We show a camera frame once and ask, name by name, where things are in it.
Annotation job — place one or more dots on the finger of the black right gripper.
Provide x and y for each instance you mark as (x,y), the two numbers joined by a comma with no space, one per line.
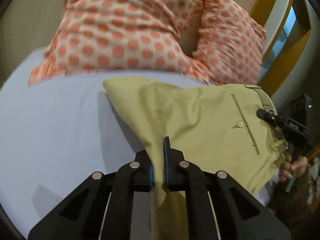
(267,116)

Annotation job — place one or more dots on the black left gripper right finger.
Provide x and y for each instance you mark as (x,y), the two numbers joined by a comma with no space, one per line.
(180,174)

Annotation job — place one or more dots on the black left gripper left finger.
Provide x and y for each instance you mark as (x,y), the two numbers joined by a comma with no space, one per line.
(137,175)

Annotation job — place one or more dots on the khaki green pants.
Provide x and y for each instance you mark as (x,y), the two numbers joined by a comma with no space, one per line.
(215,127)

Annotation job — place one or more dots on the person right hand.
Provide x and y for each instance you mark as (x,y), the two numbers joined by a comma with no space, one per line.
(288,168)

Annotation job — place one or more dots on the light blue bed sheet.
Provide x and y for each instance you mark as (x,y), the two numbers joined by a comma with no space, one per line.
(53,136)

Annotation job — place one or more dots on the orange polka dot blouse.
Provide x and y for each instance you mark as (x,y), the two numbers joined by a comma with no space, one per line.
(211,41)

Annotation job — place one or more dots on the yellow wooden door frame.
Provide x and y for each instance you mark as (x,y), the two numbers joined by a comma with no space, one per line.
(289,27)

